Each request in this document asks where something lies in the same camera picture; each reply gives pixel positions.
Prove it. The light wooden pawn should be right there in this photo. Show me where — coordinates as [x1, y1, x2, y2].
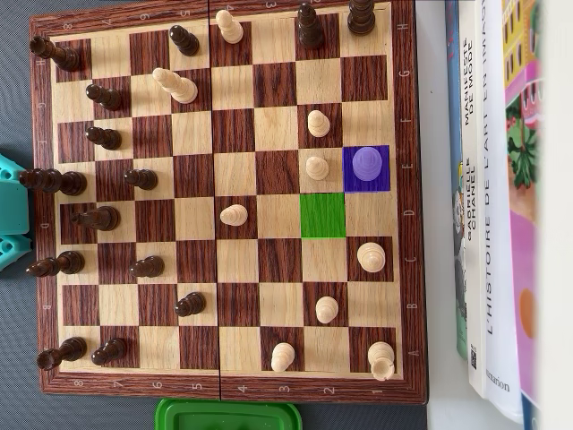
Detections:
[219, 203, 249, 228]
[315, 296, 340, 324]
[305, 156, 330, 182]
[215, 9, 245, 45]
[270, 342, 296, 374]
[307, 109, 331, 139]

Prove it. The wooden chessboard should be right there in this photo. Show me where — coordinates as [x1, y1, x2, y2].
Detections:
[27, 0, 426, 407]

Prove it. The light wooden bishop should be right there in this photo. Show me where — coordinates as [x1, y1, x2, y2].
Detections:
[356, 241, 387, 272]

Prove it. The dark wooden pawn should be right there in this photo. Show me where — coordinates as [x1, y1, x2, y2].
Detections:
[174, 291, 208, 318]
[168, 24, 201, 57]
[85, 125, 123, 151]
[90, 337, 129, 366]
[129, 255, 166, 279]
[85, 83, 123, 112]
[124, 168, 158, 191]

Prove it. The white bishop upper left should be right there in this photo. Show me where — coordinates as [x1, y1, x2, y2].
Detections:
[151, 66, 199, 105]

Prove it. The light wooden rook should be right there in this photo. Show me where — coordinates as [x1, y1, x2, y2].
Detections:
[367, 340, 396, 383]

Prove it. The dark wooden knight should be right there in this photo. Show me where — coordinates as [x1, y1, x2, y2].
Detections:
[70, 205, 122, 232]

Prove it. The dark wooden bishop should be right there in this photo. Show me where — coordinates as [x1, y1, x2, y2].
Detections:
[25, 250, 86, 279]
[296, 3, 325, 49]

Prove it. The white Gabrielle Chanel book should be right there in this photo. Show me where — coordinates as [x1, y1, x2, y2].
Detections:
[457, 0, 490, 400]

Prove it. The blue cartoon book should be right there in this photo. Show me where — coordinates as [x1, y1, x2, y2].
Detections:
[444, 0, 469, 359]

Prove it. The dark wooden queen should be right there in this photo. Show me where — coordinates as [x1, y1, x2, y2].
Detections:
[346, 0, 377, 37]

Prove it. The green plastic container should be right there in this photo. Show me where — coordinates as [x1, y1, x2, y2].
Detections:
[154, 397, 302, 430]

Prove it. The white art history book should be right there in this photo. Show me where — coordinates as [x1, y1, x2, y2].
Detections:
[476, 0, 525, 425]

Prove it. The dark wooden king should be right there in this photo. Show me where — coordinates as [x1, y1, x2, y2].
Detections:
[18, 168, 89, 197]

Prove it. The pink colourful illustrated book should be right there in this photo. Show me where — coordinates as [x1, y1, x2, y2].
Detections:
[500, 0, 545, 411]

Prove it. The dark wooden rook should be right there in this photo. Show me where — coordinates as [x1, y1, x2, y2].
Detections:
[36, 336, 89, 372]
[29, 35, 82, 73]

